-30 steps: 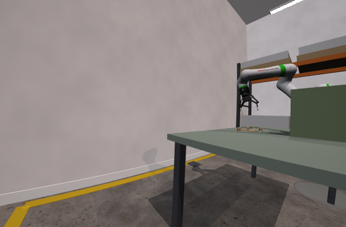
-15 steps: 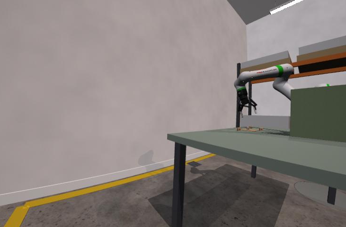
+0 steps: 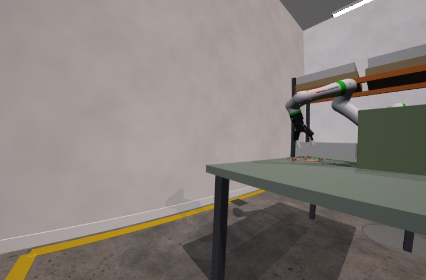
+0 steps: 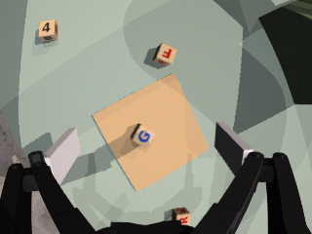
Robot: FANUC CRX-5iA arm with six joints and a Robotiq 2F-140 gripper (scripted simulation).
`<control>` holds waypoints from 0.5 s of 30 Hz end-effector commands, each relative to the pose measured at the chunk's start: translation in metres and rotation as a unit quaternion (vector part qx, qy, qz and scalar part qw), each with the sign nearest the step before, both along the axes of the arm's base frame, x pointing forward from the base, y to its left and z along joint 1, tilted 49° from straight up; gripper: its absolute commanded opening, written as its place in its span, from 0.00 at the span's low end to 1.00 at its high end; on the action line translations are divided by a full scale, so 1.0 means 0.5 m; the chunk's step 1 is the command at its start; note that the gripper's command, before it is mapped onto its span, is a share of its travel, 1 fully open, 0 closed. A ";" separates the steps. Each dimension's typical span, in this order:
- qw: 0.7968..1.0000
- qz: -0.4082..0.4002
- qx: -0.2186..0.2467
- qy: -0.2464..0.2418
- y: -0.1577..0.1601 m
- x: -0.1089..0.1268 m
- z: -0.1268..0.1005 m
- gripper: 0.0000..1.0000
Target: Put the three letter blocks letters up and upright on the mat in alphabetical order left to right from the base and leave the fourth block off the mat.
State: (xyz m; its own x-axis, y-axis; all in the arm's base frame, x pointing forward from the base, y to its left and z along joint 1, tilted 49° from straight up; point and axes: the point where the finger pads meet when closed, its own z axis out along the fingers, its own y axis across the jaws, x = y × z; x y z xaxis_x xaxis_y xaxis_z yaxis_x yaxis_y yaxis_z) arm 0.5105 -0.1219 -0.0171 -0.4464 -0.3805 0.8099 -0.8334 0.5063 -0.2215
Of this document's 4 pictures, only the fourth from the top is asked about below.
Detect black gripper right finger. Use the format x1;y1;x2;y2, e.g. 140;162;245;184
190;122;312;234

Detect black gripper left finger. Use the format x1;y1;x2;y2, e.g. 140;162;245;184
0;128;98;234

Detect tan mat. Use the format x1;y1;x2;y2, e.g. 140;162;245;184
93;73;209;192

